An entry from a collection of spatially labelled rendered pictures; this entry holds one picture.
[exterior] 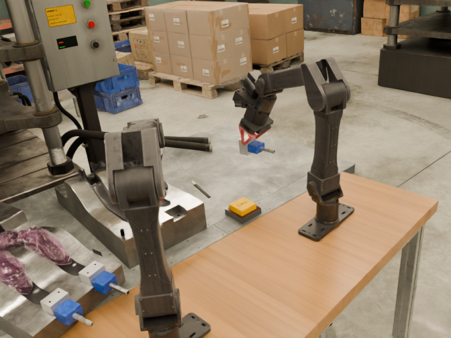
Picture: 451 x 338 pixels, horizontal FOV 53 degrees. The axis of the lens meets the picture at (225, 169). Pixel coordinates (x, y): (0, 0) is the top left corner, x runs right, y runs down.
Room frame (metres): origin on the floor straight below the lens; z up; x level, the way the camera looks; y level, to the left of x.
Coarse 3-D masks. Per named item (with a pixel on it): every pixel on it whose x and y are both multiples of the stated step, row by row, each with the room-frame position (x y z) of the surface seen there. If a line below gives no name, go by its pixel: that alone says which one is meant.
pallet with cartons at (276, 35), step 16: (256, 16) 5.67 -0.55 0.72; (272, 16) 5.66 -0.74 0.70; (288, 16) 5.91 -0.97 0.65; (256, 32) 5.68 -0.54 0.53; (272, 32) 5.65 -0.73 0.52; (288, 32) 5.90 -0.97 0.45; (256, 48) 5.69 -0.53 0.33; (272, 48) 5.65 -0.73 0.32; (288, 48) 5.88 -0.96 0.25; (256, 64) 6.14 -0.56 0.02; (272, 64) 5.64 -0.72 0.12; (288, 64) 5.87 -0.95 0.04
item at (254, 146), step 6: (240, 138) 1.41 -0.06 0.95; (246, 138) 1.40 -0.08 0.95; (240, 144) 1.40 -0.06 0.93; (246, 144) 1.38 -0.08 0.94; (252, 144) 1.37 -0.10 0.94; (258, 144) 1.37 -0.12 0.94; (240, 150) 1.40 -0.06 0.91; (246, 150) 1.38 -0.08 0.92; (252, 150) 1.36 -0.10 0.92; (258, 150) 1.36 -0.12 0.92; (264, 150) 1.35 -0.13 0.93; (270, 150) 1.33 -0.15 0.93
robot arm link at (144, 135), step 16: (128, 128) 0.91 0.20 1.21; (144, 128) 0.81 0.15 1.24; (112, 144) 0.72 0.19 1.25; (128, 144) 0.75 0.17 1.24; (144, 144) 0.72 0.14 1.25; (160, 144) 0.92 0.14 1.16; (112, 160) 0.70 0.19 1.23; (128, 160) 0.75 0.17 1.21; (144, 160) 0.70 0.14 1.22; (160, 160) 0.74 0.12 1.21; (112, 176) 0.69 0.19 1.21; (160, 176) 0.69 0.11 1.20; (112, 192) 0.67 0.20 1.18; (160, 192) 0.68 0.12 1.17
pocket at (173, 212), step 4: (172, 208) 1.10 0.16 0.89; (176, 208) 1.10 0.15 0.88; (180, 208) 1.11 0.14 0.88; (184, 208) 1.09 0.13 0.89; (164, 212) 1.08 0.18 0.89; (168, 212) 1.09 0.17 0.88; (172, 212) 1.10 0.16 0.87; (176, 212) 1.10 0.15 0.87; (180, 212) 1.11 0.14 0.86; (184, 212) 1.09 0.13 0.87; (172, 216) 1.09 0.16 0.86; (176, 216) 1.09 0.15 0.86; (180, 216) 1.09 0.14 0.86; (184, 216) 1.07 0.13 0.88; (176, 220) 1.05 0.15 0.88
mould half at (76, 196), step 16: (80, 176) 1.26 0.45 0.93; (64, 192) 1.30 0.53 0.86; (80, 192) 1.18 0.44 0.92; (176, 192) 1.19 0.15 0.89; (64, 208) 1.30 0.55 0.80; (80, 208) 1.17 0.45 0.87; (96, 208) 1.14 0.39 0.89; (160, 208) 1.10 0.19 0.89; (192, 208) 1.08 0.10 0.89; (96, 224) 1.09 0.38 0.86; (112, 224) 1.04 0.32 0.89; (128, 224) 1.03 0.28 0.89; (176, 224) 1.05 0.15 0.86; (192, 224) 1.08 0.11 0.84; (112, 240) 1.01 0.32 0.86; (128, 240) 0.96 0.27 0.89; (176, 240) 1.04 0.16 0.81; (128, 256) 0.95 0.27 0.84
